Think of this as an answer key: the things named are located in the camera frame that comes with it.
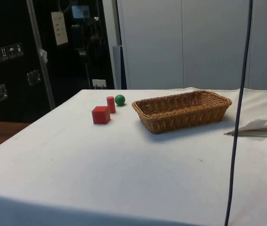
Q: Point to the red cube block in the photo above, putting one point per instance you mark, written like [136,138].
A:
[100,115]

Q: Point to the red cylinder block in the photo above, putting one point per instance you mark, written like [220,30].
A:
[111,106]

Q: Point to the wicker basket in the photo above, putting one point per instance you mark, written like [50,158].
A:
[182,117]

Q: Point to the green ball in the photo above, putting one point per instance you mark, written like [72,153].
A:
[120,100]

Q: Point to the pale locker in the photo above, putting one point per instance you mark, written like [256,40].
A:
[262,58]
[213,47]
[152,47]

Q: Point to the black cabinet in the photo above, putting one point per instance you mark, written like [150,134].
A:
[11,99]

